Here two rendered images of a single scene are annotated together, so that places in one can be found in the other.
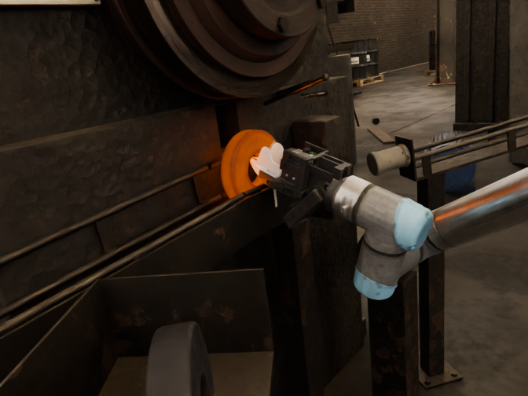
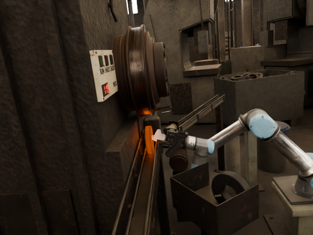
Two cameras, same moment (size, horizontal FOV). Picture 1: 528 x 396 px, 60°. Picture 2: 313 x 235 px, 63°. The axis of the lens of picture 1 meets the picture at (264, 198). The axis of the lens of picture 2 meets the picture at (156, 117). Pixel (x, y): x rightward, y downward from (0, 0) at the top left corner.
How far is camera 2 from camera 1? 0.87 m
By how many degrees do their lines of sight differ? 36
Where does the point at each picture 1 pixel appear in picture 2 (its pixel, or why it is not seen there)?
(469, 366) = not seen: hidden behind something
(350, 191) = (192, 140)
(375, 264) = (201, 160)
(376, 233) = (202, 150)
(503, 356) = not seen: hidden behind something
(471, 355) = not seen: hidden behind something
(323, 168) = (179, 134)
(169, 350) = (233, 174)
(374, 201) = (200, 141)
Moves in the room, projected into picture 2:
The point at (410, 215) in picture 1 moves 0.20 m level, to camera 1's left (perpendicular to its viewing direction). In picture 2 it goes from (211, 143) to (185, 155)
